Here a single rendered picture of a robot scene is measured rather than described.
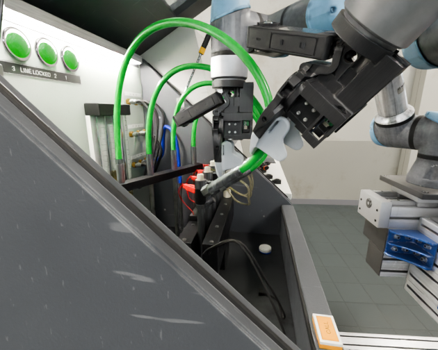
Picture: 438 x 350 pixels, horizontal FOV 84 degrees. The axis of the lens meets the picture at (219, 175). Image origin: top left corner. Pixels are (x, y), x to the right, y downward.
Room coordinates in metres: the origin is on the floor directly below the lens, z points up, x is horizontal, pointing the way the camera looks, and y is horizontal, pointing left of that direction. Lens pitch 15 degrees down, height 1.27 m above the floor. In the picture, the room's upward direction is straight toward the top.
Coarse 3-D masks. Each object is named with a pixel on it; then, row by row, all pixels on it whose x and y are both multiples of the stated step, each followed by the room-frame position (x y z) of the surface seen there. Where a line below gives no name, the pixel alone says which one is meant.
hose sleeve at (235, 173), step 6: (234, 168) 0.41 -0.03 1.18; (228, 174) 0.41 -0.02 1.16; (234, 174) 0.40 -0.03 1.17; (240, 174) 0.40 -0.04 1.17; (216, 180) 0.43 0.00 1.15; (222, 180) 0.42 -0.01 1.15; (228, 180) 0.41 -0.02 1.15; (210, 186) 0.43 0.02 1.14; (216, 186) 0.42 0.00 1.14; (222, 186) 0.42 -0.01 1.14
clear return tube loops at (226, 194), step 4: (248, 176) 0.72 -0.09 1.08; (252, 176) 0.79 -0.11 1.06; (240, 180) 0.65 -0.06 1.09; (252, 180) 0.79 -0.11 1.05; (244, 184) 0.65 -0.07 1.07; (252, 184) 0.79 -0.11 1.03; (228, 188) 0.78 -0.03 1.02; (232, 188) 0.79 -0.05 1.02; (248, 188) 0.65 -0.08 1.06; (252, 188) 0.80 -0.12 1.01; (224, 192) 0.80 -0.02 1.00; (228, 192) 0.80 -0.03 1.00; (236, 192) 0.78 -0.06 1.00; (248, 192) 0.65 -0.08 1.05; (224, 196) 0.80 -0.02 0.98; (228, 196) 0.80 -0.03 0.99; (232, 196) 0.72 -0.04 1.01; (244, 196) 0.76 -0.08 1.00; (248, 196) 0.65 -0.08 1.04; (236, 200) 0.70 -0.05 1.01; (248, 200) 0.65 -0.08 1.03; (244, 204) 0.67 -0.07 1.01; (248, 204) 0.65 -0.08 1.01
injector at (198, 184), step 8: (200, 184) 0.53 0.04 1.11; (200, 192) 0.53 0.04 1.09; (200, 200) 0.53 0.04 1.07; (208, 200) 0.54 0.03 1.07; (200, 208) 0.53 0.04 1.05; (200, 216) 0.54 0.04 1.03; (200, 224) 0.54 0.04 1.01; (200, 232) 0.54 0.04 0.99; (200, 240) 0.54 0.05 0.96; (200, 248) 0.54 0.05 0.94; (200, 256) 0.54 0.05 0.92
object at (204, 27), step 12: (156, 24) 0.49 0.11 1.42; (168, 24) 0.48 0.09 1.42; (180, 24) 0.47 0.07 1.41; (192, 24) 0.45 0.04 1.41; (204, 24) 0.44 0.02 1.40; (144, 36) 0.51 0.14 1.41; (216, 36) 0.43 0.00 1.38; (228, 36) 0.42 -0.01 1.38; (132, 48) 0.53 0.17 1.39; (240, 48) 0.40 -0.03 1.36; (252, 60) 0.40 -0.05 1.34; (120, 72) 0.55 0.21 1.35; (252, 72) 0.39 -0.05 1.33; (120, 84) 0.56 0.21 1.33; (264, 84) 0.38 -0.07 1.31; (120, 96) 0.56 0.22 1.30; (264, 96) 0.38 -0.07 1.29; (120, 108) 0.57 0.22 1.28; (120, 144) 0.58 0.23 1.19; (120, 156) 0.57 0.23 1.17; (252, 156) 0.39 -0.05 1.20; (240, 168) 0.40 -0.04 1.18
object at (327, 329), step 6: (312, 318) 0.32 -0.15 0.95; (318, 318) 0.31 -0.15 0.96; (324, 318) 0.31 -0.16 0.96; (330, 318) 0.31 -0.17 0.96; (318, 324) 0.30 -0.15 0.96; (324, 324) 0.30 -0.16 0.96; (330, 324) 0.30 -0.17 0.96; (324, 330) 0.29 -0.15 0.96; (330, 330) 0.29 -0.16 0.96; (324, 336) 0.28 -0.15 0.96; (330, 336) 0.28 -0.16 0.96; (336, 336) 0.28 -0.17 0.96; (318, 342) 0.27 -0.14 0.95; (324, 348) 0.27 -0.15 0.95; (330, 348) 0.27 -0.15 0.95; (336, 348) 0.27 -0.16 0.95
